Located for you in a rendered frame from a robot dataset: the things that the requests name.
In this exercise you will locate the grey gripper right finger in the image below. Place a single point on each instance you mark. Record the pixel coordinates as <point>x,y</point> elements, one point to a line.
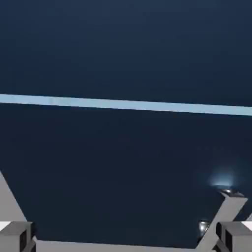
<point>238,239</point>

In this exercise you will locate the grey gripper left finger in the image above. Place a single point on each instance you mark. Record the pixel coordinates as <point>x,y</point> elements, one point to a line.
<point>13,238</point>

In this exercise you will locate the dark blue cabinet door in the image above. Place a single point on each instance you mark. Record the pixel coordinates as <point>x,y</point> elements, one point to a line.
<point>126,47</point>
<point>118,173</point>

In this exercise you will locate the dark blue painted cabinet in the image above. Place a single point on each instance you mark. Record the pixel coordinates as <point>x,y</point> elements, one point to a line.
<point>126,105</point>

